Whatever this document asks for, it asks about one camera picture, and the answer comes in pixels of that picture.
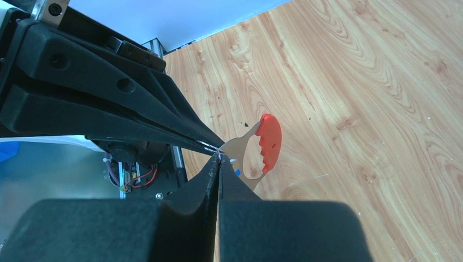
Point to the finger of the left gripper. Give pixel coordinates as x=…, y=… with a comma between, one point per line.
x=53, y=111
x=47, y=58

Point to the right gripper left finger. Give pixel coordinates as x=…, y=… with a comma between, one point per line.
x=181, y=227

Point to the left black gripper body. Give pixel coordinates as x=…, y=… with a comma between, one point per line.
x=60, y=15

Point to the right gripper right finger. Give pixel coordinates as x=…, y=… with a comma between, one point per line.
x=253, y=229

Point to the blue tag key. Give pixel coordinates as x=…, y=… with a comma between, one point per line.
x=237, y=165

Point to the red handled metal key holder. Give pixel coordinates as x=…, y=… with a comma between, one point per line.
x=262, y=142

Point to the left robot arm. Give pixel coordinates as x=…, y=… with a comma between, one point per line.
x=130, y=150

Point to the blue plastic bin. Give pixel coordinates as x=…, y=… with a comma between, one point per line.
x=8, y=150

